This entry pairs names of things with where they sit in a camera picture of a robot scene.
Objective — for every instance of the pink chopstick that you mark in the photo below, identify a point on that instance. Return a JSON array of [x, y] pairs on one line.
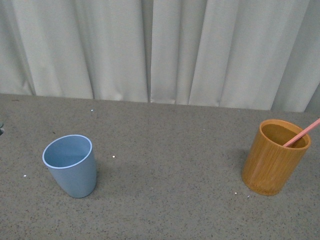
[[303, 133]]

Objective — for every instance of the blue plastic cup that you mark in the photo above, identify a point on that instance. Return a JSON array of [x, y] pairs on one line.
[[71, 161]]

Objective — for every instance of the bamboo chopstick holder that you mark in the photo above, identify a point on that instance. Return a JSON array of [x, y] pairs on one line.
[[270, 164]]

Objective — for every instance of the white curtain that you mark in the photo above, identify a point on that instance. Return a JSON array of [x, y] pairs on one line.
[[250, 54]]

